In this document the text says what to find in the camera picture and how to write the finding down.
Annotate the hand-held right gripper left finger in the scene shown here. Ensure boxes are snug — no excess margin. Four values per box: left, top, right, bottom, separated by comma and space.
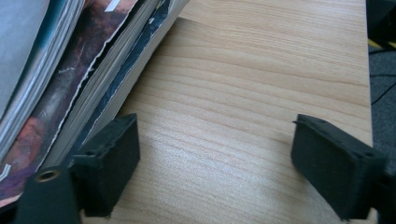
72, 113, 141, 218

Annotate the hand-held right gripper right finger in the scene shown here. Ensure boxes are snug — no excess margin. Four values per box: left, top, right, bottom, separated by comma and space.
290, 113, 389, 221

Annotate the purple science fiction book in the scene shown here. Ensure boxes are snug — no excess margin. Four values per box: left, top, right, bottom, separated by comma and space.
0, 0, 163, 209

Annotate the dark blue cover magazine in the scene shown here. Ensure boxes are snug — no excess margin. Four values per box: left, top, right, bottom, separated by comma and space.
60, 0, 191, 171

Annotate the red title portrait magazine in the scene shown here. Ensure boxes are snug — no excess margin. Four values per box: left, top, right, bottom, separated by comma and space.
0, 0, 86, 162

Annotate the black striped stand base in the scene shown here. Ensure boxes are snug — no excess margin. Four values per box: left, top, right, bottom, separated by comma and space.
366, 0, 396, 50

